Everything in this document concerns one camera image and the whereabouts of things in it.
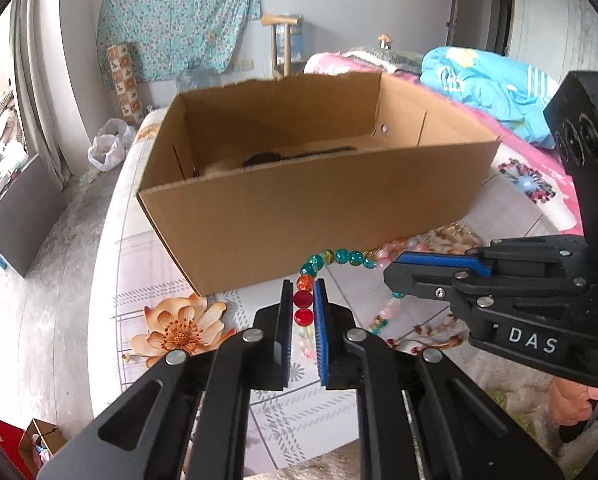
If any clear water jug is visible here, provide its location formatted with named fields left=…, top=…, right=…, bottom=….
left=176, top=67, right=207, bottom=93

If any pink bead bracelet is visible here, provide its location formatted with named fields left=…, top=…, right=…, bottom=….
left=366, top=239, right=430, bottom=336

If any grey knitted blanket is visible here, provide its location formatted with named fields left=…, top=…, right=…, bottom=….
left=341, top=47, right=425, bottom=76

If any brown cardboard box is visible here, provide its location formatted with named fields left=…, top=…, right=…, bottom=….
left=136, top=71, right=502, bottom=297

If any dark grey board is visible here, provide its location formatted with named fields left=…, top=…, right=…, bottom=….
left=0, top=152, right=72, bottom=278

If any green fuzzy garment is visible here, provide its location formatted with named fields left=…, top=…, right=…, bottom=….
left=474, top=350, right=598, bottom=480

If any red box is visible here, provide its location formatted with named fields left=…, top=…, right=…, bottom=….
left=0, top=414, right=35, bottom=478

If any grey curtain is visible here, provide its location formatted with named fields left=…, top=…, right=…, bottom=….
left=9, top=0, right=75, bottom=191

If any multicoloured glass bead bracelet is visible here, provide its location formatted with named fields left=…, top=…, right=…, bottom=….
left=293, top=247, right=377, bottom=368

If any blue printed blanket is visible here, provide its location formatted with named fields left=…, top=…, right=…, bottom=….
left=420, top=46, right=567, bottom=150

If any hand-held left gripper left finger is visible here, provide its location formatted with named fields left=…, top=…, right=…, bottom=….
left=36, top=279, right=295, bottom=480

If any white wardrobe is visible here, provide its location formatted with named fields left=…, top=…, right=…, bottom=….
left=509, top=0, right=598, bottom=91

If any pink floral blanket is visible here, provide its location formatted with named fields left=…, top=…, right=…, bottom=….
left=304, top=52, right=587, bottom=241

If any wooden stand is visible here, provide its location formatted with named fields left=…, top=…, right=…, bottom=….
left=260, top=12, right=300, bottom=81

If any small cardboard box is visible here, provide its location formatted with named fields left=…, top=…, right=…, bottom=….
left=18, top=417, right=67, bottom=476

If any orange patterned roll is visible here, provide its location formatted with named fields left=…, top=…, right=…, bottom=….
left=106, top=42, right=142, bottom=128

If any white plastic bag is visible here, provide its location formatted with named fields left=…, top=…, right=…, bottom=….
left=88, top=118, right=137, bottom=172

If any person's right hand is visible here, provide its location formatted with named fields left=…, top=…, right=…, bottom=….
left=549, top=377, right=598, bottom=443

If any teal floral wall cloth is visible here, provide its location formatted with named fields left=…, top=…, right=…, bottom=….
left=96, top=0, right=262, bottom=82

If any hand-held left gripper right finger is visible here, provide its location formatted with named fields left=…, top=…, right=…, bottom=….
left=314, top=280, right=564, bottom=480

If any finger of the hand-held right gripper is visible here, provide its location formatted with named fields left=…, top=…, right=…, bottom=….
left=383, top=262, right=514, bottom=311
left=395, top=235, right=587, bottom=286

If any black wristwatch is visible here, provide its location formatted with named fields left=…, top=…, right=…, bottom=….
left=241, top=146, right=357, bottom=167

